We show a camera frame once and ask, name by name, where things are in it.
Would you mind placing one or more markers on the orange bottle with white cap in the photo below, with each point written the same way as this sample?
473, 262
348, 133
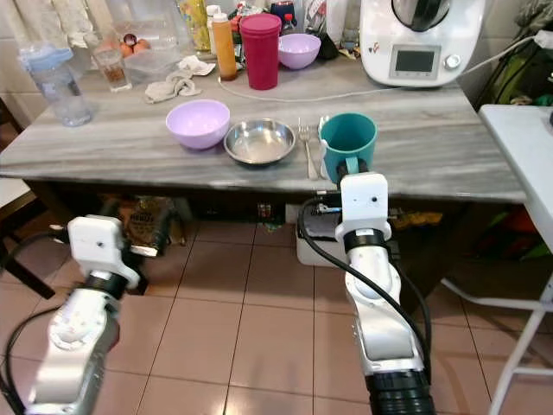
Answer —
225, 50

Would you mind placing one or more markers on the steel fork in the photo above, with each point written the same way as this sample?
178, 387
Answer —
308, 147

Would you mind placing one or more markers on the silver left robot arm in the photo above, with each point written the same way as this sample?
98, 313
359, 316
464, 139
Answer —
73, 337

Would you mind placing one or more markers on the white kitchen cooking machine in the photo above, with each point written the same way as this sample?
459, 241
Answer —
423, 52

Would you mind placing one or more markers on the white storage box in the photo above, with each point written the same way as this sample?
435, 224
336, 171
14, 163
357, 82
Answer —
311, 246

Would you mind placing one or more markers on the stainless steel bowl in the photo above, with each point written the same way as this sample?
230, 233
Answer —
259, 143

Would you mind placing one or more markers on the teal plastic cup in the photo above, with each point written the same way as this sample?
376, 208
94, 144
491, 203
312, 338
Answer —
348, 134

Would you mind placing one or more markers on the large lilac plastic bowl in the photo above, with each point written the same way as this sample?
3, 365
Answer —
197, 123

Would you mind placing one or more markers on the drinking glass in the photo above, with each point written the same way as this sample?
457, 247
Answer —
111, 69

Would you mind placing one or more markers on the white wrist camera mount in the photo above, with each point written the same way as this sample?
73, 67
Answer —
97, 244
365, 201

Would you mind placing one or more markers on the magenta lidded tumbler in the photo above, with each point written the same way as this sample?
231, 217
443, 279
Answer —
260, 54

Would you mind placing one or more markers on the white crumpled cloth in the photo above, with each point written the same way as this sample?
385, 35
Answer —
174, 85

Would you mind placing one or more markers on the clear plastic food container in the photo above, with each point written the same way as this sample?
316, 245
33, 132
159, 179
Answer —
154, 65

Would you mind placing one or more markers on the dark wooden chair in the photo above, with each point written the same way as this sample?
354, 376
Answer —
22, 233

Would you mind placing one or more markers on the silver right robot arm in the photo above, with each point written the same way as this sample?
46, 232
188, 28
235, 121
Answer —
384, 320

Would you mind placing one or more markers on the white folding table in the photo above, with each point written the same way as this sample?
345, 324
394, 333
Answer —
523, 147

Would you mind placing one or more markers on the yellow bottle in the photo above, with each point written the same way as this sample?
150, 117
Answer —
195, 24

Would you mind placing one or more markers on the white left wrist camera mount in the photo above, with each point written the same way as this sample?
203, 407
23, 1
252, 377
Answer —
97, 244

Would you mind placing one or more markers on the small lilac plastic bowl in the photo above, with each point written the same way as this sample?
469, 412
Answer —
300, 50

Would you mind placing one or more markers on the clear jug with blue lid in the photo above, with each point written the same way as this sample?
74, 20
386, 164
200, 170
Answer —
59, 86

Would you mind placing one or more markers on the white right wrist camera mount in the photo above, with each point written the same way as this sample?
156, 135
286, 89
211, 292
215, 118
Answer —
365, 201

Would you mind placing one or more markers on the green bag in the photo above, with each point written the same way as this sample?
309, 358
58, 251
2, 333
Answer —
514, 78

